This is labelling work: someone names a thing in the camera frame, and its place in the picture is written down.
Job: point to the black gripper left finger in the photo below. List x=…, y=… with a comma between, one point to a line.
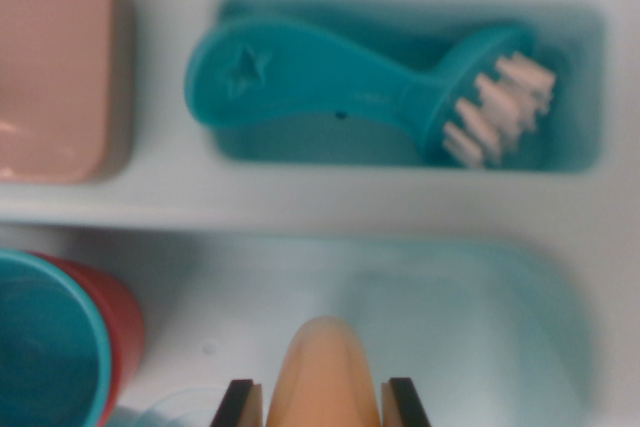
x=242, y=407

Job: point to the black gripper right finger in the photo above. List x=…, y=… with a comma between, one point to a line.
x=402, y=407

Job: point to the cream detergent bottle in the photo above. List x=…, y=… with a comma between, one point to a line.
x=325, y=377

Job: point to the light blue toy sink unit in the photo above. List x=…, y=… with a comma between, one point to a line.
x=350, y=207

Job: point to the teal dish brush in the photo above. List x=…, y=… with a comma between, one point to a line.
x=310, y=82

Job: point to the grey faucet base plate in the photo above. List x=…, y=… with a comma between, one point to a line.
x=50, y=72

